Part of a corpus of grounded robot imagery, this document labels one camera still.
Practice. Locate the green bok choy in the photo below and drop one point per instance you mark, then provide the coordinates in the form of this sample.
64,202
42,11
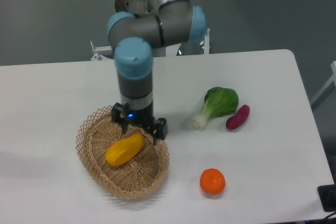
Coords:
218,102

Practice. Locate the orange tangerine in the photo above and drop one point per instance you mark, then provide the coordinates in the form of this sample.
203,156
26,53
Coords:
212,181

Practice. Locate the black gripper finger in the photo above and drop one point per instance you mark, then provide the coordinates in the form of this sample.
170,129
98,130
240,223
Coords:
119,115
158,129

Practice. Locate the yellow mango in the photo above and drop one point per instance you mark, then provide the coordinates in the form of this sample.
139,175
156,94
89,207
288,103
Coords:
124,150

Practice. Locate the black device at table edge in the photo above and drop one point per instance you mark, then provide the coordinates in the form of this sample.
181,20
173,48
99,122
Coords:
327,197

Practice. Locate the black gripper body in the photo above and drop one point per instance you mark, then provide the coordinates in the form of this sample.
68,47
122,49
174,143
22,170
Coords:
142,118

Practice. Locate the white frame at right edge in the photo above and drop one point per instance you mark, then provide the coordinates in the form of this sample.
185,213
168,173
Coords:
327,88

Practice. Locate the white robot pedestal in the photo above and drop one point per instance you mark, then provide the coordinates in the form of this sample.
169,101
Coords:
189,48

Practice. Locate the purple sweet potato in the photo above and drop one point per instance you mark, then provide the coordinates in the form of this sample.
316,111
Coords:
239,118

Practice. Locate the woven wicker basket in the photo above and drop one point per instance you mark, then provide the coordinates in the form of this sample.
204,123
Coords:
135,179

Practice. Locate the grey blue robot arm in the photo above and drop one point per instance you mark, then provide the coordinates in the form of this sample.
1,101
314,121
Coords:
134,60

